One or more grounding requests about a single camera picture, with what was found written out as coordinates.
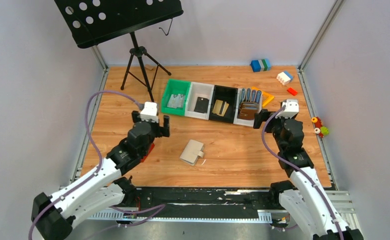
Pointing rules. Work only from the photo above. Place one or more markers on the black music stand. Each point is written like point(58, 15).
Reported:
point(93, 22)

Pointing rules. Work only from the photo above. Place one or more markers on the colourful toy vehicle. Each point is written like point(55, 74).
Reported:
point(319, 128)

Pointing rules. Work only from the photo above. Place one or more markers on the gold card from holder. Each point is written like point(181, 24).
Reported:
point(219, 107)

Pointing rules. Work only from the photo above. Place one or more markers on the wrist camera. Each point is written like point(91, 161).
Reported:
point(149, 113)
point(291, 109)

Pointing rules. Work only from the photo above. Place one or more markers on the white plastic bin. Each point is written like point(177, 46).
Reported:
point(198, 89)

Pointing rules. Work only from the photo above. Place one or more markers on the blue card holders row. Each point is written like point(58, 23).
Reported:
point(251, 95)

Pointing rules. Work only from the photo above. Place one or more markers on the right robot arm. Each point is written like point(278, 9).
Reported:
point(302, 195)

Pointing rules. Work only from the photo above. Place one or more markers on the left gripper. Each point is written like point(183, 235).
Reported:
point(160, 129)

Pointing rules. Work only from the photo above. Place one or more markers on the white blue toy block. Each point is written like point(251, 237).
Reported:
point(284, 78)

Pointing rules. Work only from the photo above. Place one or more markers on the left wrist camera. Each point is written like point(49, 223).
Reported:
point(149, 113)

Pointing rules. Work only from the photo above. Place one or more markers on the black plastic bin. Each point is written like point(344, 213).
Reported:
point(226, 94)

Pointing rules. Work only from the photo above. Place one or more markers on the black card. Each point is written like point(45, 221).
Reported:
point(201, 105)

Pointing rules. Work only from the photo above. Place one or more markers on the grey cards in green bin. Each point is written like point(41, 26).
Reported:
point(176, 101)

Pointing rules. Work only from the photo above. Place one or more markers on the orange toy frame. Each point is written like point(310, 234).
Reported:
point(266, 97)

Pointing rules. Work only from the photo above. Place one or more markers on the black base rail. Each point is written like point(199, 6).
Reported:
point(200, 205)

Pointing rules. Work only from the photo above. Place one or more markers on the blue green toy block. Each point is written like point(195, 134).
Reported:
point(260, 65)

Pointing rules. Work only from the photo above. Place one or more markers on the red toy brick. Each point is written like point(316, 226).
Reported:
point(292, 91)

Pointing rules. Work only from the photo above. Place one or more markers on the red object under arm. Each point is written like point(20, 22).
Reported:
point(148, 152)

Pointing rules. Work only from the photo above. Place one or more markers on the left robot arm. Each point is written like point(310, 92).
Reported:
point(56, 215)

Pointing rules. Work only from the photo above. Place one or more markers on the green plastic bin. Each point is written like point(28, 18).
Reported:
point(175, 86)

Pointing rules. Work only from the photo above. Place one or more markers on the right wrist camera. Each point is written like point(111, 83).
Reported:
point(291, 109)

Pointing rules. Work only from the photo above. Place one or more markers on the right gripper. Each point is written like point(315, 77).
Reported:
point(266, 116)

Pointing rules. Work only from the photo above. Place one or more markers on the beige card holder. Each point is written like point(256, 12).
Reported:
point(192, 152)

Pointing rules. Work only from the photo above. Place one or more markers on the brown card holder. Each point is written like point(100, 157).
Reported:
point(247, 110)

